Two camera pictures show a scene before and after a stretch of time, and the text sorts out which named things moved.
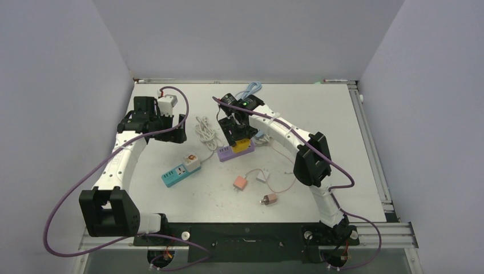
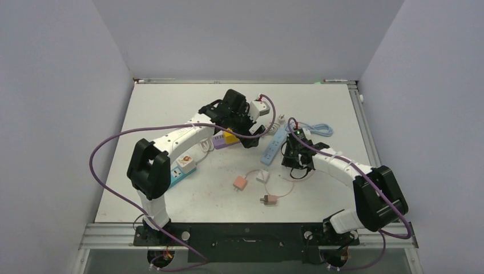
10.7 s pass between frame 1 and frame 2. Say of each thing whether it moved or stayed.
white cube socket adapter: moved
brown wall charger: stayed
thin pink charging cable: moved
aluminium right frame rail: stayed
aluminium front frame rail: stayed
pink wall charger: stayed
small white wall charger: stayed
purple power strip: moved
